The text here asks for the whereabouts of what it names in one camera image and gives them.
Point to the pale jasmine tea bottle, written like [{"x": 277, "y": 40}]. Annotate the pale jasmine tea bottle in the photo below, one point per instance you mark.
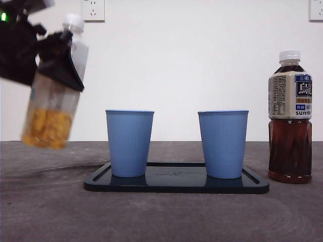
[{"x": 48, "y": 121}]

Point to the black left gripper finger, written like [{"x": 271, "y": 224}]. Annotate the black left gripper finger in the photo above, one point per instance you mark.
[
  {"x": 59, "y": 41},
  {"x": 63, "y": 70}
]

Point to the blue ribbed cup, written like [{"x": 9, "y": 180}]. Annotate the blue ribbed cup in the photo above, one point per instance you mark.
[
  {"x": 129, "y": 143},
  {"x": 223, "y": 146}
]

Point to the white wall socket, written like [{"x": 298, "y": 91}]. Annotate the white wall socket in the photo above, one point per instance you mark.
[
  {"x": 93, "y": 10},
  {"x": 316, "y": 10}
]

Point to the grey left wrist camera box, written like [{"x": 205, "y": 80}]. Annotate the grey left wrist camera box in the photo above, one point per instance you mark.
[{"x": 40, "y": 5}]

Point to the dark oolong tea bottle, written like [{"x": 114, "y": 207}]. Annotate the dark oolong tea bottle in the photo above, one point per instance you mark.
[{"x": 290, "y": 151}]

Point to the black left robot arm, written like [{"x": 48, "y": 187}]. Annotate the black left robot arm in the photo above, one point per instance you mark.
[{"x": 15, "y": 53}]

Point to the dark navy tray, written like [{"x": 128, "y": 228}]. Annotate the dark navy tray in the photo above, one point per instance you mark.
[{"x": 174, "y": 182}]

